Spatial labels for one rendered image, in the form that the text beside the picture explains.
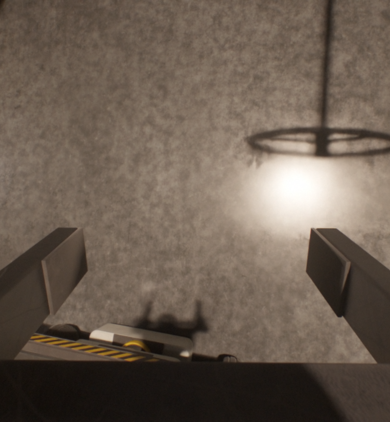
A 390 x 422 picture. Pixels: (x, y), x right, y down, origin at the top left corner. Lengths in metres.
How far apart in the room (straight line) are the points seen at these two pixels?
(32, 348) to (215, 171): 0.64
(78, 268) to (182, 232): 0.75
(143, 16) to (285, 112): 0.58
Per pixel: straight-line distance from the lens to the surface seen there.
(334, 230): 0.17
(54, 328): 0.95
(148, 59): 1.12
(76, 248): 0.16
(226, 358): 0.84
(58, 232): 0.17
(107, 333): 0.86
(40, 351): 0.72
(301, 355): 0.95
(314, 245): 0.16
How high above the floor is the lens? 0.89
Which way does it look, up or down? 79 degrees down
